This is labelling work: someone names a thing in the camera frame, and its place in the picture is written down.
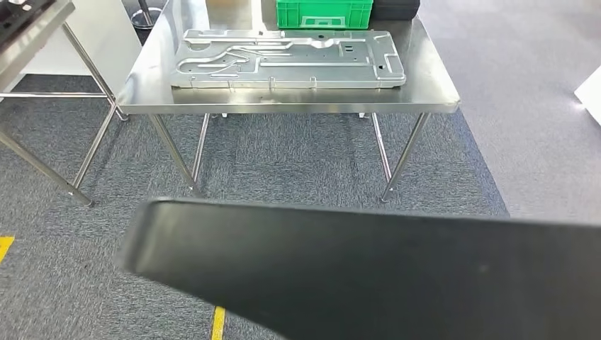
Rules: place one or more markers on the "black plastic bracket part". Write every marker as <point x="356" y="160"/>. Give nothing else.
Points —
<point x="375" y="281"/>

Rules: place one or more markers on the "stainless steel workbench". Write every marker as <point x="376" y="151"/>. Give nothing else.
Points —
<point x="432" y="89"/>

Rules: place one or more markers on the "large stamped metal plate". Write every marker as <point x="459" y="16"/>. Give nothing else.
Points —
<point x="305" y="70"/>

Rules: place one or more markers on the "green plastic crate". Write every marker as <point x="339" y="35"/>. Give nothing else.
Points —
<point x="291" y="14"/>

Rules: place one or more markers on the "black carry case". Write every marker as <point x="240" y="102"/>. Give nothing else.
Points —
<point x="394" y="9"/>

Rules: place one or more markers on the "white cabinet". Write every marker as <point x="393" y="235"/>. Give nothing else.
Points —
<point x="108" y="37"/>

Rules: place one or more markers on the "white panel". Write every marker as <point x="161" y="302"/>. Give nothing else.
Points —
<point x="591" y="94"/>

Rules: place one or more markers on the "steel frame table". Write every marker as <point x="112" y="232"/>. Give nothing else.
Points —
<point x="37" y="42"/>

